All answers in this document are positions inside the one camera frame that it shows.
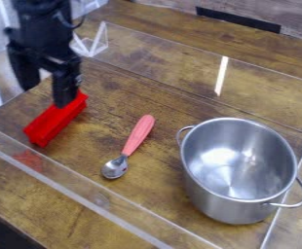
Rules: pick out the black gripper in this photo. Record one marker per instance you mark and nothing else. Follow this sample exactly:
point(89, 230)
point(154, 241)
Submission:
point(41, 46)

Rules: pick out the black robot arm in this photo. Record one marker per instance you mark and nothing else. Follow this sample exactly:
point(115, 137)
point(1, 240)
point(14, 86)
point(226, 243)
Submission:
point(42, 4)

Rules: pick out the red rectangular block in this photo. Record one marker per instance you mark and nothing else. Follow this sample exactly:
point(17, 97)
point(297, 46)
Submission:
point(47, 125)

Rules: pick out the black strip on table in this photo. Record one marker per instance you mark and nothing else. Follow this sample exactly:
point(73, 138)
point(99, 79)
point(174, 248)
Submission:
point(249, 22)

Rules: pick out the clear acrylic front barrier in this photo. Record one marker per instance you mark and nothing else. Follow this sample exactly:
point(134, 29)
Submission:
point(131, 216)

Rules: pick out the silver steel pot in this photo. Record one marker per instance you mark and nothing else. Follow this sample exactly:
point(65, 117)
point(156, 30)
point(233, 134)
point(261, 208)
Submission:
point(240, 168)

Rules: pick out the clear acrylic triangle bracket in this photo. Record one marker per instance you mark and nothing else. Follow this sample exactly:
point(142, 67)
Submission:
point(91, 46)

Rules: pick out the spoon with pink handle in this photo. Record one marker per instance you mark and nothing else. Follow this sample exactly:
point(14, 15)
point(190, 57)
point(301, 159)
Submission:
point(115, 168)

